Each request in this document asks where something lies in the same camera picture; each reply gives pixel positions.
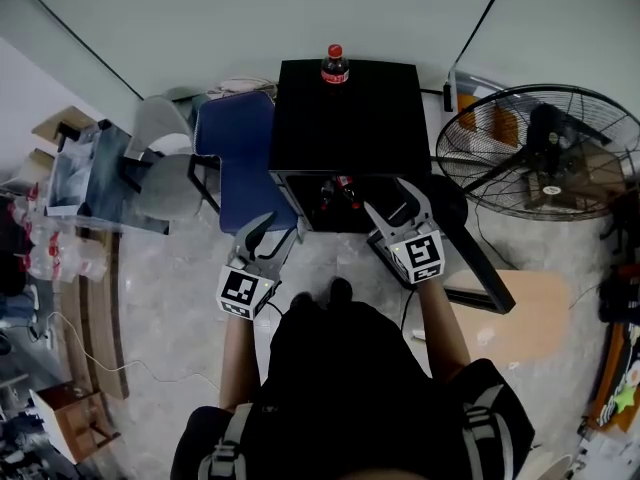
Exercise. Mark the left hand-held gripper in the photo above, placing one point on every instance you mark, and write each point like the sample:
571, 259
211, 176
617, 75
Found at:
245, 290

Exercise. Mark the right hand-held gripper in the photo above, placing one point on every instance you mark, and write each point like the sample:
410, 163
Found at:
417, 255

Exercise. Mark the person's right forearm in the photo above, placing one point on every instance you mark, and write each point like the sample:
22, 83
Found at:
442, 328

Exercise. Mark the person's left forearm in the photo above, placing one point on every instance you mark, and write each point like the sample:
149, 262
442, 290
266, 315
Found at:
240, 363

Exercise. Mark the person's left black shoe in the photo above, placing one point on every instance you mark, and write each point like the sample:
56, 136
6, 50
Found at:
302, 302

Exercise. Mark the person's black shoe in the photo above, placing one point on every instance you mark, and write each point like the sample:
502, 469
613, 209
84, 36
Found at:
341, 290
302, 302

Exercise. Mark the person's right black shoe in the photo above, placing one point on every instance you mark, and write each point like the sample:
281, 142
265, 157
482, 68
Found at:
341, 290

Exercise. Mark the blue chair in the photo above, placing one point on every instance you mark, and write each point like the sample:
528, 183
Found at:
240, 138

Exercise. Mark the grey shell chair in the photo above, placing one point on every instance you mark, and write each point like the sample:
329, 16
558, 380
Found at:
170, 188

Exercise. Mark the white paper scrap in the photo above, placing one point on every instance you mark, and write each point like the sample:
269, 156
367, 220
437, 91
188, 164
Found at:
418, 334

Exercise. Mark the black power adapter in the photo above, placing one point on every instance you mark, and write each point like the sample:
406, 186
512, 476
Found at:
448, 98

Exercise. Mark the white cloth bundle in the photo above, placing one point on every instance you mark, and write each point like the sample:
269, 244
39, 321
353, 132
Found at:
245, 85

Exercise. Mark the brown cardboard sheet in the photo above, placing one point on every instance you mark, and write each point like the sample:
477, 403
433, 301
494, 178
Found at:
530, 313

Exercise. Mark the person's black shirt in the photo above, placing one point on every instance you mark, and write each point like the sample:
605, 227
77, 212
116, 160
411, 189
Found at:
350, 393

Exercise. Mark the black floor fan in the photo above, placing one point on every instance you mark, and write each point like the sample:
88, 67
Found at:
550, 118

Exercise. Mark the glass-top table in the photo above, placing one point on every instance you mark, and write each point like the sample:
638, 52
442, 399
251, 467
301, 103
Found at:
107, 168

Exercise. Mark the stack of wooden planks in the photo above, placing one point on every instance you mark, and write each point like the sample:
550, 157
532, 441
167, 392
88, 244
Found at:
100, 328

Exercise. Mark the pack of clear water bottles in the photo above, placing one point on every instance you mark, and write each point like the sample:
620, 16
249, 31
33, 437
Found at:
55, 263

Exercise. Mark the wooden shelf unit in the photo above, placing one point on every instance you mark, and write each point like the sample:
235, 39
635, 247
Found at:
55, 128

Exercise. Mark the small wooden stool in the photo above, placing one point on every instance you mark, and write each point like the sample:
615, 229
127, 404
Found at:
65, 418

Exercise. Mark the orange printed board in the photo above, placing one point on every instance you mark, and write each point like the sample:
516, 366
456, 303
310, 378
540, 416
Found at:
620, 388

